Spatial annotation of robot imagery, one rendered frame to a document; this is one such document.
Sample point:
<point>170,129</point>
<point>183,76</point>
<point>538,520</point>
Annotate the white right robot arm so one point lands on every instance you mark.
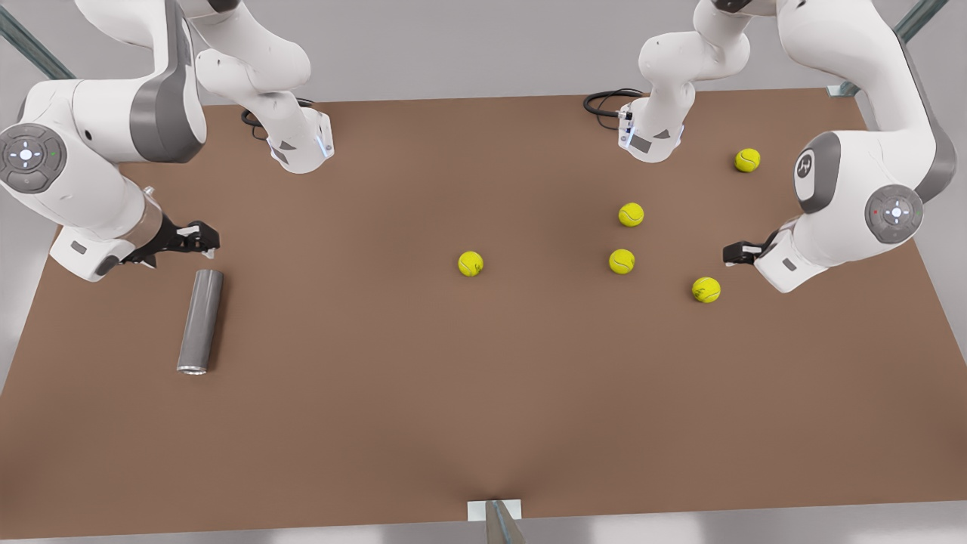
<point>91,113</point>

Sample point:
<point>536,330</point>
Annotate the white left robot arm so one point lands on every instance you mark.
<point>854,189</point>

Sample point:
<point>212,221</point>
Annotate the yellow tennis ball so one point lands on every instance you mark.
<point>470,264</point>
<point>622,261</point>
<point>631,214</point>
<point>747,160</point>
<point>705,290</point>

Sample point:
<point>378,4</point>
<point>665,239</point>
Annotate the grey metal tennis tube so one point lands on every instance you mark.
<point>200,321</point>

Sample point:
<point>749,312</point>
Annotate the silver frame post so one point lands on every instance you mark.
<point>910,26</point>
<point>498,521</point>
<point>34,49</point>

